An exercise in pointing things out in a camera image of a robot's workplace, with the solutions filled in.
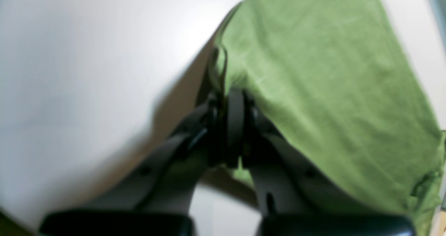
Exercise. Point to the green t-shirt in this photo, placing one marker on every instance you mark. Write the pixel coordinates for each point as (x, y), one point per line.
(358, 86)

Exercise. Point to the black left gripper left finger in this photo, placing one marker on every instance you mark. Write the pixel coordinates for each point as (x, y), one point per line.
(155, 198)

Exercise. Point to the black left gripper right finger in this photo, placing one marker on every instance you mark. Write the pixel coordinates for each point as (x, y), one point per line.
(296, 198)

